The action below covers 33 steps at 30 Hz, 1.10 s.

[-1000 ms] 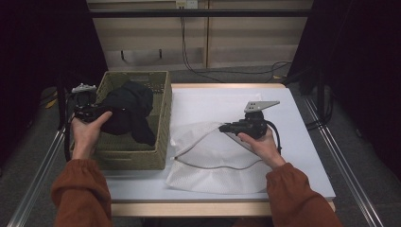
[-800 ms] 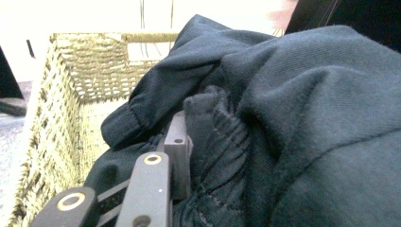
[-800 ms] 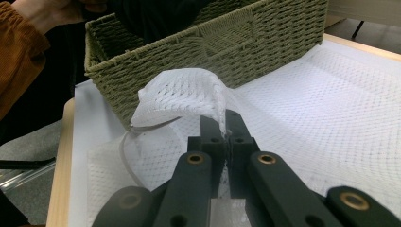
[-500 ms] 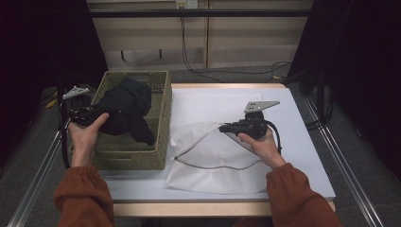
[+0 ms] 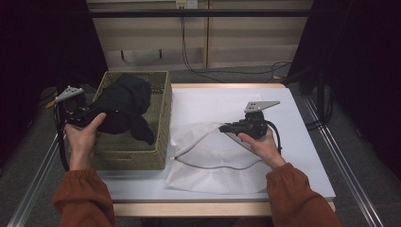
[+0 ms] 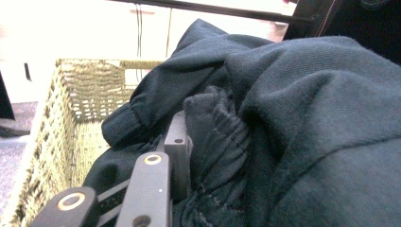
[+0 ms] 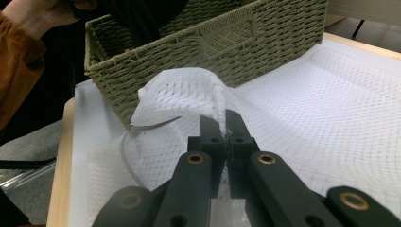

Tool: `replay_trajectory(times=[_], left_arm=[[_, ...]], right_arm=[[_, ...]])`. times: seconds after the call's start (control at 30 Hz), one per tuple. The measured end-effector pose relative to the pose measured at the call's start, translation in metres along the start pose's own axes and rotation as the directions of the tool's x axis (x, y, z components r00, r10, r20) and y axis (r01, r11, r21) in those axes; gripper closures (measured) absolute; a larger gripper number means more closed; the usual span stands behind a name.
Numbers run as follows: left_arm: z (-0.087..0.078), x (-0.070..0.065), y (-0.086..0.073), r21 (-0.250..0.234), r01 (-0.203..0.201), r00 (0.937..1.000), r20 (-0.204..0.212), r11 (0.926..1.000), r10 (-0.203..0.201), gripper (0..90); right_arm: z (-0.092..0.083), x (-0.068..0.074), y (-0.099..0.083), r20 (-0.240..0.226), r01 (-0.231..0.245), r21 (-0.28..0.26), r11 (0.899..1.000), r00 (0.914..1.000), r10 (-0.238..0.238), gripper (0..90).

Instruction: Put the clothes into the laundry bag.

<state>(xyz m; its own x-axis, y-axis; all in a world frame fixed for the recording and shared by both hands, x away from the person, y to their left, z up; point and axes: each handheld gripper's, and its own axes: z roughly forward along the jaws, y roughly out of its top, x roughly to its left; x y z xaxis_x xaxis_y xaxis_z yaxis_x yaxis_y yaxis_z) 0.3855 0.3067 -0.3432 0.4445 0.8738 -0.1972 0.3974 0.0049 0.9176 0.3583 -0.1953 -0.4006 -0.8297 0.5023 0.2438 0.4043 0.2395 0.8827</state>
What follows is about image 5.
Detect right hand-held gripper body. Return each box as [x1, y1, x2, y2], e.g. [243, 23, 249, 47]
[234, 99, 281, 141]

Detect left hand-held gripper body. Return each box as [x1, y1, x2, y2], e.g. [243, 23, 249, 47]
[55, 85, 102, 129]

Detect black garment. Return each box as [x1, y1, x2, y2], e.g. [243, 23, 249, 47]
[91, 73, 156, 146]

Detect white mesh laundry bag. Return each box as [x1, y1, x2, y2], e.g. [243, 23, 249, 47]
[165, 120, 278, 195]

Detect green woven basket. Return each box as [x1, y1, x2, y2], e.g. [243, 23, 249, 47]
[90, 70, 173, 171]

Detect person's right hand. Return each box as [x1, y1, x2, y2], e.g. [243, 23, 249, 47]
[238, 127, 288, 170]

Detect person's left hand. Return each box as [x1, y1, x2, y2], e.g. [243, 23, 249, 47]
[64, 112, 108, 171]

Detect white foam board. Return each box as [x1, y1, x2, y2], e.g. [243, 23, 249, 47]
[97, 87, 337, 203]

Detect black stand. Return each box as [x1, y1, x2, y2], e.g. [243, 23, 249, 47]
[283, 56, 335, 131]

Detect black curtain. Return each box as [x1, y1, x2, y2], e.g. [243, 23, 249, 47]
[0, 0, 108, 166]
[288, 0, 401, 181]

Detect black horizontal bar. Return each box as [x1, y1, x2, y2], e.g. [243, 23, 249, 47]
[89, 9, 313, 18]

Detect right hand-held gripper cable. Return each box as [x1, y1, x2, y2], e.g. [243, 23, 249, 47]
[266, 120, 284, 155]

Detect hand-held gripper cable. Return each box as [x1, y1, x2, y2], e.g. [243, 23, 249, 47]
[53, 99, 71, 173]
[266, 120, 284, 155]

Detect left hand-held gripper cable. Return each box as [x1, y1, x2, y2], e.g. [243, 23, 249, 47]
[53, 99, 71, 173]

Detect metal floor rail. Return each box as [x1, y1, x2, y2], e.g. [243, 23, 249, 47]
[303, 96, 385, 227]
[7, 131, 64, 227]

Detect black wall cable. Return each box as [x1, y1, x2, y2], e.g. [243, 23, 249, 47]
[180, 8, 292, 83]

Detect white wall outlet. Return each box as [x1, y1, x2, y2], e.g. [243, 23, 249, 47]
[175, 0, 199, 9]

